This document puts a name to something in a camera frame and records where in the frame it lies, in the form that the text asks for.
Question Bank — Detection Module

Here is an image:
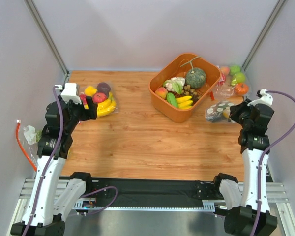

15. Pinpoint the polka dot zip bag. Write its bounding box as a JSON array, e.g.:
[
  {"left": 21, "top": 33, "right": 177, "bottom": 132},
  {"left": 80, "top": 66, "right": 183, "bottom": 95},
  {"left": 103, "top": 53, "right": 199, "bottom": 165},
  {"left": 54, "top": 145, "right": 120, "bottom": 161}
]
[{"left": 205, "top": 101, "right": 235, "bottom": 123}]

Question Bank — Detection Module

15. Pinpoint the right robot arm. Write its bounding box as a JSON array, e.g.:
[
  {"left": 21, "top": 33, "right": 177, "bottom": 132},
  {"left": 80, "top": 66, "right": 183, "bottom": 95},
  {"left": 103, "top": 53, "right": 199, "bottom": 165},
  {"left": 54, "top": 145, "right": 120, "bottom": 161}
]
[{"left": 213, "top": 99, "right": 278, "bottom": 236}]

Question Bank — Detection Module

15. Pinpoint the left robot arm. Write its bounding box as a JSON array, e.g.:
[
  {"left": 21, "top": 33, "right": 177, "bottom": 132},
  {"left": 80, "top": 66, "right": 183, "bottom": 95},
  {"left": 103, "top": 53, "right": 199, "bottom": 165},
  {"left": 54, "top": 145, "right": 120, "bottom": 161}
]
[{"left": 10, "top": 96, "right": 97, "bottom": 236}]

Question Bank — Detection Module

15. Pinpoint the fake red pepper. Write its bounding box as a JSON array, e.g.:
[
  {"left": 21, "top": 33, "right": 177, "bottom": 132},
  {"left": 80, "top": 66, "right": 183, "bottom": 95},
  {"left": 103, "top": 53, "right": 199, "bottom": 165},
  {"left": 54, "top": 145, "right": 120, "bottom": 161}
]
[{"left": 79, "top": 94, "right": 89, "bottom": 110}]

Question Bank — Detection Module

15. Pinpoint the fake red apple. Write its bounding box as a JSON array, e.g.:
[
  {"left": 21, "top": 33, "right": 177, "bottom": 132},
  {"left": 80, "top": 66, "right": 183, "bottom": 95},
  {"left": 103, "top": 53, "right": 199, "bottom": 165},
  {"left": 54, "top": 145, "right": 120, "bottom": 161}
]
[{"left": 93, "top": 92, "right": 108, "bottom": 103}]

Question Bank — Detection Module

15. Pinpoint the fake small orange pumpkin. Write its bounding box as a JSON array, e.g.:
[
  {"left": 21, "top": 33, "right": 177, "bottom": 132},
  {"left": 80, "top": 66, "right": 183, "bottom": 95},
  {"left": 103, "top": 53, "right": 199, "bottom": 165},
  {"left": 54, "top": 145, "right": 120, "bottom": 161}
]
[{"left": 234, "top": 83, "right": 249, "bottom": 96}]

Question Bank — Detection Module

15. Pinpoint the fake yellow pepper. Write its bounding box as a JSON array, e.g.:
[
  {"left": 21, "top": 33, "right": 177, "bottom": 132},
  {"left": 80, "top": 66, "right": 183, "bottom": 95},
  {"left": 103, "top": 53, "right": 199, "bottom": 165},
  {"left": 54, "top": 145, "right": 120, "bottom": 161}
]
[{"left": 84, "top": 86, "right": 98, "bottom": 97}]

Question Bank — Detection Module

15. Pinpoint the fake banana bunch in bag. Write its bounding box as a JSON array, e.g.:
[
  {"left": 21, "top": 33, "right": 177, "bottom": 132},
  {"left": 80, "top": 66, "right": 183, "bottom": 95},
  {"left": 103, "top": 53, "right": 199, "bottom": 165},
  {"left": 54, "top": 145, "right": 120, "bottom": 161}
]
[{"left": 97, "top": 92, "right": 117, "bottom": 117}]

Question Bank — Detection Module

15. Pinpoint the zip bag with pumpkin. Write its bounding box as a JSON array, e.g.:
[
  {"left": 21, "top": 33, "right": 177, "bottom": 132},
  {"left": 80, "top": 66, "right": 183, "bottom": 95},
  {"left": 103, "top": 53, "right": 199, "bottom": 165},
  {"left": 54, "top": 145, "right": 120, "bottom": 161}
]
[{"left": 210, "top": 64, "right": 251, "bottom": 101}]

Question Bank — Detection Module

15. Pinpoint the zip bag with bananas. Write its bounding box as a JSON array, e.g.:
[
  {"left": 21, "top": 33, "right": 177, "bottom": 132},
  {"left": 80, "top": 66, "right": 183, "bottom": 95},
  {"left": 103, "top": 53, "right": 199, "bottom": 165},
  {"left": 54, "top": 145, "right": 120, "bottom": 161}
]
[{"left": 78, "top": 82, "right": 118, "bottom": 117}]

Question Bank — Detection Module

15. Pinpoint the fake purple plum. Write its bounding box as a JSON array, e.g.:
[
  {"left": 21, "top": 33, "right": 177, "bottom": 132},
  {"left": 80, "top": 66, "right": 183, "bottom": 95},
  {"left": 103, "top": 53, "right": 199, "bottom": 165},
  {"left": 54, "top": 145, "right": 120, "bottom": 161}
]
[{"left": 96, "top": 82, "right": 112, "bottom": 96}]

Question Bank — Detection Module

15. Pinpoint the fake green apple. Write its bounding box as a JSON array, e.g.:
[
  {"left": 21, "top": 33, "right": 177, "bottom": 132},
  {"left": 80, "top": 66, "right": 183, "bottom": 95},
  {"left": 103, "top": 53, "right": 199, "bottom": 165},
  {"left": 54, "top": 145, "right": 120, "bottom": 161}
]
[{"left": 232, "top": 72, "right": 246, "bottom": 84}]

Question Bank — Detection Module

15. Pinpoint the fake green bumpy fruit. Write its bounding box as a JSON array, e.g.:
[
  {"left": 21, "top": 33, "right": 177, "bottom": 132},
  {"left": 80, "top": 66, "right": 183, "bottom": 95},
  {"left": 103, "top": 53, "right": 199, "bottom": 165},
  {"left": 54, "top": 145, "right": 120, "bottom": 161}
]
[{"left": 230, "top": 65, "right": 241, "bottom": 75}]

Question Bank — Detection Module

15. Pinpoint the fake pink peach back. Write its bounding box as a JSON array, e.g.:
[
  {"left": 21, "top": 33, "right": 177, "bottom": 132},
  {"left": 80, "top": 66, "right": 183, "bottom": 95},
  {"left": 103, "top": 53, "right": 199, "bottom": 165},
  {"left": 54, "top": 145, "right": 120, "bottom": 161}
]
[{"left": 220, "top": 66, "right": 230, "bottom": 76}]

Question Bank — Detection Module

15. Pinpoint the zip bag at left edge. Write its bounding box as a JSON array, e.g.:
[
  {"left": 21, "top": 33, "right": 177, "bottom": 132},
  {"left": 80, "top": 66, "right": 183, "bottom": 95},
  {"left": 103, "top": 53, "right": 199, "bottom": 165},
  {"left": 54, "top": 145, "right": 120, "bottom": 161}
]
[{"left": 15, "top": 119, "right": 42, "bottom": 172}]

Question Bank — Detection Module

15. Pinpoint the fake green pumpkin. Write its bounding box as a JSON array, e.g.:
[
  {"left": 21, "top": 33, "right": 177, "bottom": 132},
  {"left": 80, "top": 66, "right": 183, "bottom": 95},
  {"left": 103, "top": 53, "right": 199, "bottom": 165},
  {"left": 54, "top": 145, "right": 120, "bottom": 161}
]
[{"left": 185, "top": 67, "right": 207, "bottom": 89}]

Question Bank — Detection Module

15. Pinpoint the fake banana bunch in basin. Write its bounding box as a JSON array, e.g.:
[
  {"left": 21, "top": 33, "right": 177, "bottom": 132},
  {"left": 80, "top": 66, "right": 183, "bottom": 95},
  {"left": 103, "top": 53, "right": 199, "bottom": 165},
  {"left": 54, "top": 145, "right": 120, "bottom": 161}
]
[{"left": 176, "top": 95, "right": 193, "bottom": 110}]

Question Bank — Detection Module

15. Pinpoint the fake longan cluster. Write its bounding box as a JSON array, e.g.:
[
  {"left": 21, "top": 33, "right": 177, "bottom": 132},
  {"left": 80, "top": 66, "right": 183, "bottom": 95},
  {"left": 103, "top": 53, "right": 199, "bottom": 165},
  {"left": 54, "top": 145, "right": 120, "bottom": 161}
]
[{"left": 182, "top": 85, "right": 201, "bottom": 101}]

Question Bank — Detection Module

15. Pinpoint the fake cauliflower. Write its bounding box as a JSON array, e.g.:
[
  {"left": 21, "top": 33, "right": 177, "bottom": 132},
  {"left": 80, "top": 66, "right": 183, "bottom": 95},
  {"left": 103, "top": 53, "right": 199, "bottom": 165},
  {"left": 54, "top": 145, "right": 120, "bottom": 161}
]
[{"left": 163, "top": 77, "right": 185, "bottom": 94}]

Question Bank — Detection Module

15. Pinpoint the fake green cucumber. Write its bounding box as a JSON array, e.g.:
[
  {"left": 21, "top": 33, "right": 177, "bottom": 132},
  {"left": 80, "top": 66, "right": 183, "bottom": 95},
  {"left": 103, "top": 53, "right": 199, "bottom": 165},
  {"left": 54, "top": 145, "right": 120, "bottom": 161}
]
[{"left": 166, "top": 92, "right": 178, "bottom": 108}]

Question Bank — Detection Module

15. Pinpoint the fake peach in basin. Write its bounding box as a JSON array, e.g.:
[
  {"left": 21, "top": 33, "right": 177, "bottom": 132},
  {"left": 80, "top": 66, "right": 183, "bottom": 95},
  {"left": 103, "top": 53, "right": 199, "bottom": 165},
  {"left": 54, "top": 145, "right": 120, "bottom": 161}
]
[{"left": 155, "top": 87, "right": 168, "bottom": 100}]

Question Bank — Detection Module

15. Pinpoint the orange plastic basin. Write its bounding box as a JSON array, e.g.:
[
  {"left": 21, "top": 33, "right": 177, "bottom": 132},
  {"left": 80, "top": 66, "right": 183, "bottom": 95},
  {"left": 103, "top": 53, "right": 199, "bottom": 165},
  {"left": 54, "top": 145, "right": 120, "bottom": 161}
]
[{"left": 148, "top": 53, "right": 222, "bottom": 123}]

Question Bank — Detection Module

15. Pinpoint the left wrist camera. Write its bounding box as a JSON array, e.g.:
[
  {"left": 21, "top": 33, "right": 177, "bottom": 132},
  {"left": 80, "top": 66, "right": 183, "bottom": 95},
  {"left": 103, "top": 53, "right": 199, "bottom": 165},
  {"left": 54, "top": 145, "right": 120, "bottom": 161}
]
[{"left": 55, "top": 83, "right": 82, "bottom": 104}]

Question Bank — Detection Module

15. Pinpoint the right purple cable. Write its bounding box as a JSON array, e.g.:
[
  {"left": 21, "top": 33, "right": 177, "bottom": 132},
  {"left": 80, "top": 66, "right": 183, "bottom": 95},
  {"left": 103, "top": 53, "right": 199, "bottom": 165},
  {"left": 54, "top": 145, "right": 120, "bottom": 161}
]
[{"left": 250, "top": 90, "right": 295, "bottom": 236}]

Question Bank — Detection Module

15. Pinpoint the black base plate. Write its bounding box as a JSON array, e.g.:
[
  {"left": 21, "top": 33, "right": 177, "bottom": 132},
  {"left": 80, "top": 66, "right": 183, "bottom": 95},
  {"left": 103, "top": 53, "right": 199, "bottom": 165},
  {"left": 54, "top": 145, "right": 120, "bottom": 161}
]
[{"left": 85, "top": 178, "right": 223, "bottom": 208}]

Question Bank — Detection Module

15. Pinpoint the aluminium rail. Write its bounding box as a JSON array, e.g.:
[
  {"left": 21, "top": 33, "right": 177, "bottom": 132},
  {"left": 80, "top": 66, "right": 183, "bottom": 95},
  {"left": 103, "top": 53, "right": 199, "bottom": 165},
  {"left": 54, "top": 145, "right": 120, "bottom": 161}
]
[{"left": 19, "top": 178, "right": 290, "bottom": 214}]

